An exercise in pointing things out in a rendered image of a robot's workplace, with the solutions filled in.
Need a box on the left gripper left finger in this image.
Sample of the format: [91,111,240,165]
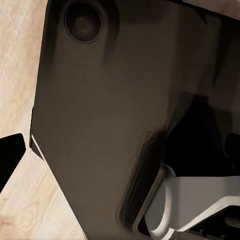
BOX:
[0,133,26,193]

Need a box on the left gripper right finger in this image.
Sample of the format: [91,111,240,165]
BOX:
[224,133,240,173]

